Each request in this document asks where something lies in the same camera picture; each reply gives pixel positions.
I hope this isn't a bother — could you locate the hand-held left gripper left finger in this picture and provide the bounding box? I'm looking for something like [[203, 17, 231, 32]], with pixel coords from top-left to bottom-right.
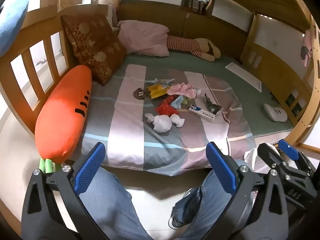
[[21, 142, 106, 240]]

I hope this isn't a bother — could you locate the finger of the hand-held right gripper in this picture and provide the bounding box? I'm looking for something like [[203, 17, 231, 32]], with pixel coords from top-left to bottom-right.
[[278, 139, 313, 174], [257, 143, 286, 172]]

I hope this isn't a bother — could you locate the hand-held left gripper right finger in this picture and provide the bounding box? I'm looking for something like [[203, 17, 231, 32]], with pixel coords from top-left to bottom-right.
[[205, 142, 292, 240]]

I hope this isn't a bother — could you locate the large white tissue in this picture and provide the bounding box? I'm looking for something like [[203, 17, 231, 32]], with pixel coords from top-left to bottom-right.
[[152, 114, 173, 133]]

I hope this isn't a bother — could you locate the blue face mask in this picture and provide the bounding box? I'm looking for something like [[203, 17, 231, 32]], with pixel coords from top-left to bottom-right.
[[171, 97, 184, 109]]

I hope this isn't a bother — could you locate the yellow wrapper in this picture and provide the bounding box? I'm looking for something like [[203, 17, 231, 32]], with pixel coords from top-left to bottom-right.
[[147, 84, 170, 99]]

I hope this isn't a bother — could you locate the light blue wrapper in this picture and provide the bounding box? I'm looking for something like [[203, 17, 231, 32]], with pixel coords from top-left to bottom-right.
[[145, 78, 175, 85]]

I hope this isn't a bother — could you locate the white oval device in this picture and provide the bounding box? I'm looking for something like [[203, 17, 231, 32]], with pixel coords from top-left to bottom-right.
[[263, 103, 288, 122]]

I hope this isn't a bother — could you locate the person's left leg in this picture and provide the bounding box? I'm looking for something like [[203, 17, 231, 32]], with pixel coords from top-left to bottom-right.
[[80, 166, 155, 240]]

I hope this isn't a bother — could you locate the person's leg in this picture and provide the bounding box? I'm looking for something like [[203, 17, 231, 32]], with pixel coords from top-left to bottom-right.
[[80, 166, 155, 240], [172, 160, 250, 240]]

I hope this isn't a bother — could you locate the person's right leg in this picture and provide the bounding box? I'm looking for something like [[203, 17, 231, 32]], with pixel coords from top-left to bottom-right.
[[172, 160, 250, 240]]

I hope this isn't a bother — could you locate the green bed sheet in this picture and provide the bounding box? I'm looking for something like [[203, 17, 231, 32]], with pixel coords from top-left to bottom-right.
[[91, 52, 294, 137]]

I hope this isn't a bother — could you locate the white toothpaste box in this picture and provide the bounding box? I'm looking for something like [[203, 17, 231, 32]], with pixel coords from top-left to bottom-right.
[[189, 104, 216, 123]]

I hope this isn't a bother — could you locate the black green snack wrapper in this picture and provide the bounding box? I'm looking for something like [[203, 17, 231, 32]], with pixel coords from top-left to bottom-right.
[[204, 93, 224, 114]]

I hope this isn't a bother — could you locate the striped pink grey blanket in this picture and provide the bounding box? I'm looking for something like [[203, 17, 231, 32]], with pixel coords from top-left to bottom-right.
[[80, 64, 257, 175]]

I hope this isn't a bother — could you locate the orange carrot plush pillow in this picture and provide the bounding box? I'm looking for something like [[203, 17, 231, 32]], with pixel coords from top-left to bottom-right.
[[34, 65, 92, 174]]

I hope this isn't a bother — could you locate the dark shoe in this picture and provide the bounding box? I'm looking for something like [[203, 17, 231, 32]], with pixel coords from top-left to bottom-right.
[[169, 215, 181, 229]]

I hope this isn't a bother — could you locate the red wrapper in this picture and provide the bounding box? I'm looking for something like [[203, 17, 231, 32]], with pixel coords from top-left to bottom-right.
[[155, 95, 177, 117]]

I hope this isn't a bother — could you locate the white flat paper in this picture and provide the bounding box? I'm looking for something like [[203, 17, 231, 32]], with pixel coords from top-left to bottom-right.
[[225, 62, 262, 92]]

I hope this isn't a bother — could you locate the dark round wrapper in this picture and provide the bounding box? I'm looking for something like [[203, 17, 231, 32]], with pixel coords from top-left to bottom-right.
[[133, 88, 147, 100]]

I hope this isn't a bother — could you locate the pink hanging garment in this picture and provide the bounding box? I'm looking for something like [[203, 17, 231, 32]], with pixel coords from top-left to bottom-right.
[[300, 29, 317, 68]]

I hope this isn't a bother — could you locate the brown floral cushion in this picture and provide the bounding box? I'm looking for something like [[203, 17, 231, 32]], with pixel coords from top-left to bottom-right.
[[61, 14, 127, 86]]

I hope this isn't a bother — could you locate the striped plush bunny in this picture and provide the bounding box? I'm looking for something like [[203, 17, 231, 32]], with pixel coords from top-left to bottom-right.
[[167, 35, 222, 62]]

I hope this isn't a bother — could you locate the pink pillow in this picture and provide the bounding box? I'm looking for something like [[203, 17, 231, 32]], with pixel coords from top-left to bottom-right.
[[117, 20, 170, 57]]

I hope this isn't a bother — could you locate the blue pillow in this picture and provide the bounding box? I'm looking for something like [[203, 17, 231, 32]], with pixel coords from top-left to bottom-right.
[[0, 0, 30, 55]]

